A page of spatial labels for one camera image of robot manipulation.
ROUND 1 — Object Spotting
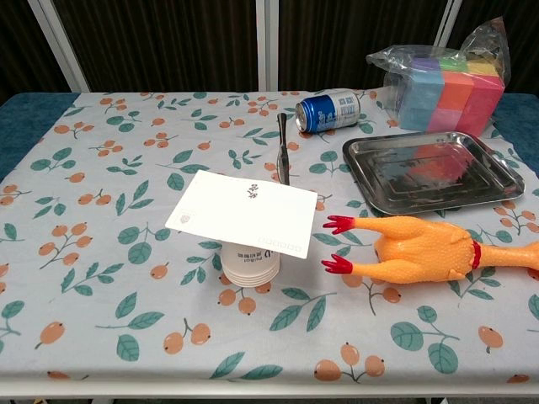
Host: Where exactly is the orange rubber toy chicken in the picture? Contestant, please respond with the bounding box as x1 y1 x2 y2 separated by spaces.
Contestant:
321 214 539 285

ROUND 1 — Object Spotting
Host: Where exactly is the stainless steel tray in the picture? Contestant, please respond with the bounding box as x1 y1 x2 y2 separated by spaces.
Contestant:
341 130 526 217

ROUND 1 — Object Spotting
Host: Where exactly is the white postcard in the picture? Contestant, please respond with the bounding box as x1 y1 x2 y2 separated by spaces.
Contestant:
164 169 319 260

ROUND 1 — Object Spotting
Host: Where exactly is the metal table knife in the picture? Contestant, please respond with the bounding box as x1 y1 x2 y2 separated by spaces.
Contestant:
275 112 292 187

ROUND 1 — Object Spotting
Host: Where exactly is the stack of white paper cups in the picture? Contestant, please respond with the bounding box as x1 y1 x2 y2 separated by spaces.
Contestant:
219 240 281 289

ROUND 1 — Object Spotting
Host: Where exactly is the blue white drink can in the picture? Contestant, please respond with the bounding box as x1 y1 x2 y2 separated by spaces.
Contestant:
294 88 362 135

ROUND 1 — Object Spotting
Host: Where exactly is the floral fruit print tablecloth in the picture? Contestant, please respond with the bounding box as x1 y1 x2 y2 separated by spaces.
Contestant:
0 89 539 385

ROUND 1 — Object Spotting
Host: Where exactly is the clear plastic bag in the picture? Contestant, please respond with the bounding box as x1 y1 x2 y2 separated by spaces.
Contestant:
365 16 512 138

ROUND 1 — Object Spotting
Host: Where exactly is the grey partition frame post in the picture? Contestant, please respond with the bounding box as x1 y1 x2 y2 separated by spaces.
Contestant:
253 0 280 92
432 0 464 48
26 0 92 94

